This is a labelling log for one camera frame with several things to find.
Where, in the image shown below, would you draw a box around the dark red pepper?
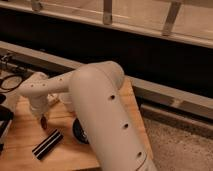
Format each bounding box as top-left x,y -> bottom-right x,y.
40,116 -> 47,130

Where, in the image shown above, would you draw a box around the black equipment at left edge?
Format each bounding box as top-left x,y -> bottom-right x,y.
0,94 -> 14,154

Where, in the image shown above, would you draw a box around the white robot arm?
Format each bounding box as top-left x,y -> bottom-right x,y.
19,61 -> 157,171

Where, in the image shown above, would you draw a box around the white cup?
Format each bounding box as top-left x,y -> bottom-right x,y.
59,93 -> 74,112

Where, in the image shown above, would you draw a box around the black ceramic bowl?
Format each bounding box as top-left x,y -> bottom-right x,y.
72,119 -> 89,144

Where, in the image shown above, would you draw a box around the black coiled cable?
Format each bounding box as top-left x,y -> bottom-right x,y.
0,73 -> 24,93

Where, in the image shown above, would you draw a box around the black white striped block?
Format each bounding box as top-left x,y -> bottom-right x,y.
32,130 -> 63,160

